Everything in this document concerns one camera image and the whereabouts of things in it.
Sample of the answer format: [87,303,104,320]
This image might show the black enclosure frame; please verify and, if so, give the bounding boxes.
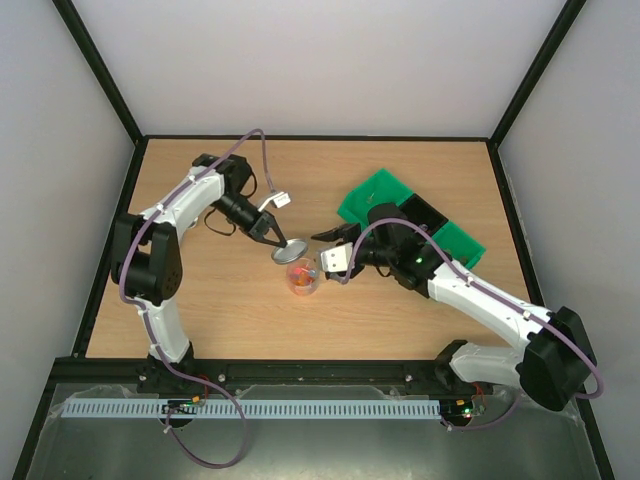
[9,0,616,480]

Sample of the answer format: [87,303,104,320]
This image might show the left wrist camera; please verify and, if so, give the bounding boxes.
[257,191,291,212]

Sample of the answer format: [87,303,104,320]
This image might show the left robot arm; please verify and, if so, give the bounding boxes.
[111,154,287,364]

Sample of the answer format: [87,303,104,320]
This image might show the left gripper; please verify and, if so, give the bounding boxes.
[214,193,288,249]

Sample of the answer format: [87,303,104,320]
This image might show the round white lid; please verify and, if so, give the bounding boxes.
[271,238,308,265]

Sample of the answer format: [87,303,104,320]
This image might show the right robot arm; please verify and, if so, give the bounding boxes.
[312,203,603,411]

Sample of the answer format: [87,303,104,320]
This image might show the grey slotted cable duct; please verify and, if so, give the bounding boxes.
[61,398,441,420]

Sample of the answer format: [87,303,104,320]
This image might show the green bin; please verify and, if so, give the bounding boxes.
[337,169,413,228]
[433,221,486,270]

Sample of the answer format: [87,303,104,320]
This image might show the clear plastic cup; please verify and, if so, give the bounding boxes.
[285,258,320,296]

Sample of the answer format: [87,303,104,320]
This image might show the near green bin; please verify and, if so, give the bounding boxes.
[433,221,486,270]

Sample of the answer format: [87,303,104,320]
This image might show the candies in cup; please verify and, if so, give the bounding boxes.
[287,265,317,289]

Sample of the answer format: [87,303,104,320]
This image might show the black middle bin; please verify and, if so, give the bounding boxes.
[399,194,449,236]

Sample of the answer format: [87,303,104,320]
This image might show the far green bin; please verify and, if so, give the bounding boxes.
[337,169,413,228]

